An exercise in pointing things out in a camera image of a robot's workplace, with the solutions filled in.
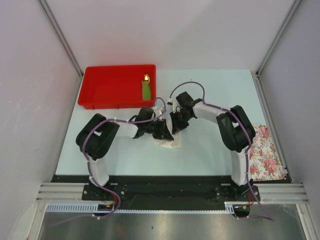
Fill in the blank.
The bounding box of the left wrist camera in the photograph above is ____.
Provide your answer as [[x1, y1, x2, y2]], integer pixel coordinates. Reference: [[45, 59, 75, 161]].
[[152, 106, 167, 119]]

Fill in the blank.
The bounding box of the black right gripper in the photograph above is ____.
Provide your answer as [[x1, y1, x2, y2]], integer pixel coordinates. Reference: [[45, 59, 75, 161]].
[[170, 110, 192, 135]]

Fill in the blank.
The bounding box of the aluminium frame rail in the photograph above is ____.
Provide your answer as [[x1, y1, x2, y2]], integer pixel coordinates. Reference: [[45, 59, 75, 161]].
[[36, 183, 85, 203]]

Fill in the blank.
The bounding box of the floral tray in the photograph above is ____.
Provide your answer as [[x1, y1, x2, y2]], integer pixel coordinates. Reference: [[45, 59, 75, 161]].
[[249, 124, 286, 182]]

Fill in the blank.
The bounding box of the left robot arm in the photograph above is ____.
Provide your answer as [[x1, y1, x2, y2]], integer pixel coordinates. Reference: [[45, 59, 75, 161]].
[[75, 107, 174, 200]]

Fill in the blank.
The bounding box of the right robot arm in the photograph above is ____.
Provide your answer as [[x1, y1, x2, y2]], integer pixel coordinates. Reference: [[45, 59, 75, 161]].
[[168, 91, 256, 201]]

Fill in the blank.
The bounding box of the white paper napkin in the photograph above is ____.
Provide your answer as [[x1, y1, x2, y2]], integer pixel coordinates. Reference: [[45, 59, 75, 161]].
[[151, 119, 182, 149]]

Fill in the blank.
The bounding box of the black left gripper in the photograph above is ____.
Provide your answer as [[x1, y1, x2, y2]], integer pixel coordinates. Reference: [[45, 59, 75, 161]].
[[143, 118, 173, 140]]

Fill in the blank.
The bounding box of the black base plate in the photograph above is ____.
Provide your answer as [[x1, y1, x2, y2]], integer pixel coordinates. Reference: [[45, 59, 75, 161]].
[[51, 175, 260, 212]]

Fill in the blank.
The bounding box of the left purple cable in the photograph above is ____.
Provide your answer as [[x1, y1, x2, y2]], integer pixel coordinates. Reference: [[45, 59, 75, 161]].
[[46, 97, 168, 227]]

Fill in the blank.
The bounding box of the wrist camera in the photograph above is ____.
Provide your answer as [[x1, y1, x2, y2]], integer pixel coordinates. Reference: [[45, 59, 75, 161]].
[[167, 98, 178, 113], [152, 106, 167, 119]]

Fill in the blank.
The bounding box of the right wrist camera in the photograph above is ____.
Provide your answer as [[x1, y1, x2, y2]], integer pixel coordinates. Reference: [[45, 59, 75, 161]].
[[167, 98, 178, 113]]

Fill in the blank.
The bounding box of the white cable duct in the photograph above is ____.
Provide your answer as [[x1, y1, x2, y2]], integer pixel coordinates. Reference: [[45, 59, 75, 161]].
[[46, 201, 237, 215]]

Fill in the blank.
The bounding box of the red plastic bin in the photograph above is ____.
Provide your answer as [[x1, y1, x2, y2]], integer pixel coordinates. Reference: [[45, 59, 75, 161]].
[[77, 64, 156, 110]]

